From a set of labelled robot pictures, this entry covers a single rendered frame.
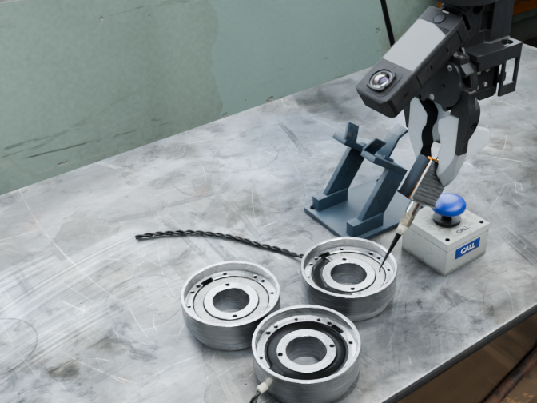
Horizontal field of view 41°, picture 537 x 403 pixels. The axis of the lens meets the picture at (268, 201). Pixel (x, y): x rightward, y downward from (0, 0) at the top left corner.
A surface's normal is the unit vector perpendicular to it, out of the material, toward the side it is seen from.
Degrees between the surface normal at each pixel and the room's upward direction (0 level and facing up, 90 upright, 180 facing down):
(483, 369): 0
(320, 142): 0
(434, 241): 90
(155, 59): 90
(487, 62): 90
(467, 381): 0
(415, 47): 32
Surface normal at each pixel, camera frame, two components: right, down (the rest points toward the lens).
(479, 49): -0.04, -0.83
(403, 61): -0.46, -0.51
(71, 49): 0.57, 0.43
